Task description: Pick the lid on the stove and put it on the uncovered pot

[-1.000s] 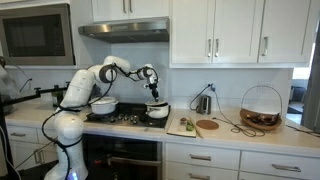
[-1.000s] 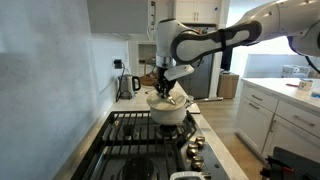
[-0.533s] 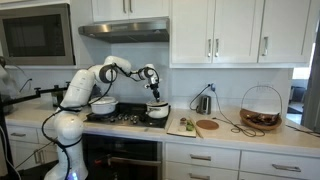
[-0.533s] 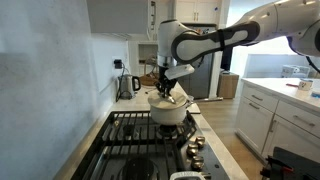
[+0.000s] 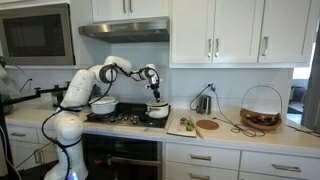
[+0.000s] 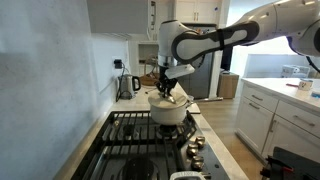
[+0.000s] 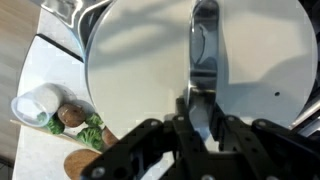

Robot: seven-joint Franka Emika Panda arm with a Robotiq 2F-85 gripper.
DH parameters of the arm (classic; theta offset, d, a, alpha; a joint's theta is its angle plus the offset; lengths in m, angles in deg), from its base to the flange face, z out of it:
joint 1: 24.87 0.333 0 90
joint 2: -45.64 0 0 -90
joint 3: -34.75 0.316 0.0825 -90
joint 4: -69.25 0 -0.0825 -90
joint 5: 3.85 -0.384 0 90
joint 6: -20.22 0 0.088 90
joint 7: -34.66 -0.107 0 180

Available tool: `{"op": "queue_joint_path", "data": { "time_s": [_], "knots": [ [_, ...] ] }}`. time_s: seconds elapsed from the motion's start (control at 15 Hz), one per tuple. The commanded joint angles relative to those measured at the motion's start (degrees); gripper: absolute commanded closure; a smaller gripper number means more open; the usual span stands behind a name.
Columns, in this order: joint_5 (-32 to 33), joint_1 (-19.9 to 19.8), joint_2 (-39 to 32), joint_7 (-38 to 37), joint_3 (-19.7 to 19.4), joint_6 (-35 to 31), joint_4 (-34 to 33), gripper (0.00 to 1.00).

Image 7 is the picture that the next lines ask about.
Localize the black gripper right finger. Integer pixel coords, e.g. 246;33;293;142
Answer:
209;102;320;180

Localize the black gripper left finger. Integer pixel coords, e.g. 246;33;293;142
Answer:
80;95;192;180

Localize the brown toy mushroom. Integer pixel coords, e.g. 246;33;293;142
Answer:
57;102;87;129
101;126;120;148

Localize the large green toy broccoli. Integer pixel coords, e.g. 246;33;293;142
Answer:
76;126;105;151

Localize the small green toy broccoli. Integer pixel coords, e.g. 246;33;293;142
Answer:
85;112;105;129
44;114;66;136

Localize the round wooden coaster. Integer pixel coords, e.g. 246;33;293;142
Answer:
63;148;102;180

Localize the light wooden cutting board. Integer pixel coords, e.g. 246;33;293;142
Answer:
9;114;105;155

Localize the clear plastic cup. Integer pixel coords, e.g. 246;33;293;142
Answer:
10;83;65;128

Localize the white uncovered pot steel handle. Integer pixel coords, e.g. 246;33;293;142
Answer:
31;0;114;63

